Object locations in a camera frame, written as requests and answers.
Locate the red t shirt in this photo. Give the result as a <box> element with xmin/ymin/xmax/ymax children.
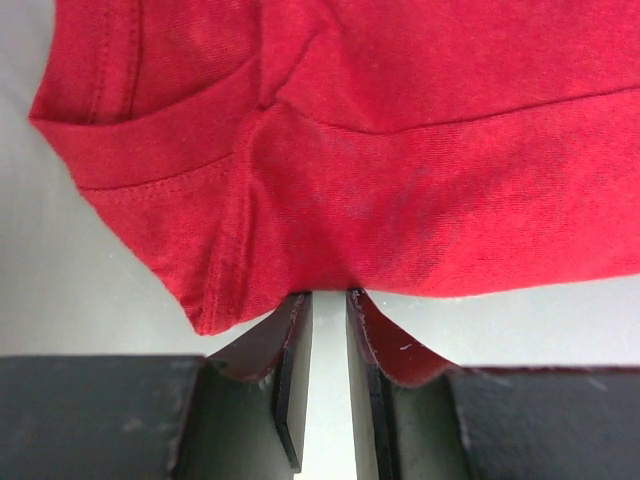
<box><xmin>30</xmin><ymin>1</ymin><xmax>639</xmax><ymax>335</ymax></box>

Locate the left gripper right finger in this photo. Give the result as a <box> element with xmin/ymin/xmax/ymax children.
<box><xmin>346</xmin><ymin>289</ymin><xmax>639</xmax><ymax>479</ymax></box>

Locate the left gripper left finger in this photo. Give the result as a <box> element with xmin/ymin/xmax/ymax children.
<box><xmin>1</xmin><ymin>293</ymin><xmax>312</xmax><ymax>479</ymax></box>

